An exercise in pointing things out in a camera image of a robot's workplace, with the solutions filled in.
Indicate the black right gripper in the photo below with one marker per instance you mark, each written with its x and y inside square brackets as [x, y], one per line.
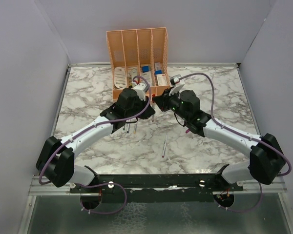
[161, 101]

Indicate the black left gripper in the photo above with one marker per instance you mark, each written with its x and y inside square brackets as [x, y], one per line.
[148, 112]

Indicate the red white pen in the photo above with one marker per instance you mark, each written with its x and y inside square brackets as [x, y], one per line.
[153, 106]

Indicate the magenta white pen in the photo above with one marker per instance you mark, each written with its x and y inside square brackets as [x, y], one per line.
[164, 146]

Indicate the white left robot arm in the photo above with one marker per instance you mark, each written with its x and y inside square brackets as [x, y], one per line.
[56, 162]

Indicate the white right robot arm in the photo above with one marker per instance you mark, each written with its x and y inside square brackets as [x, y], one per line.
[264, 153]

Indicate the white box blue lid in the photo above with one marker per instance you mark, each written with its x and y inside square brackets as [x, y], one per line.
[146, 73]

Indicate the grey metal flat tool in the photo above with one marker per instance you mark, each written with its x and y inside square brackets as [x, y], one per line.
[132, 73]

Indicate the white oval packaged item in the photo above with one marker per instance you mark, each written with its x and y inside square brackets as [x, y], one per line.
[120, 81]

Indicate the peach plastic desk organizer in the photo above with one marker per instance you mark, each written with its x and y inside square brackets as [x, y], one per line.
[134, 47]

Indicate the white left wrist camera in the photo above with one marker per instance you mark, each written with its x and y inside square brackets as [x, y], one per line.
[141, 89]

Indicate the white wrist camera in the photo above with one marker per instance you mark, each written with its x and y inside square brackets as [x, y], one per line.
[177, 83]
[141, 89]

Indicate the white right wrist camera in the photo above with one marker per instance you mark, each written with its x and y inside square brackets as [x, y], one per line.
[177, 83]

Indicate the black metal base frame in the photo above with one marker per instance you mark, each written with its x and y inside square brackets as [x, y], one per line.
[154, 188]

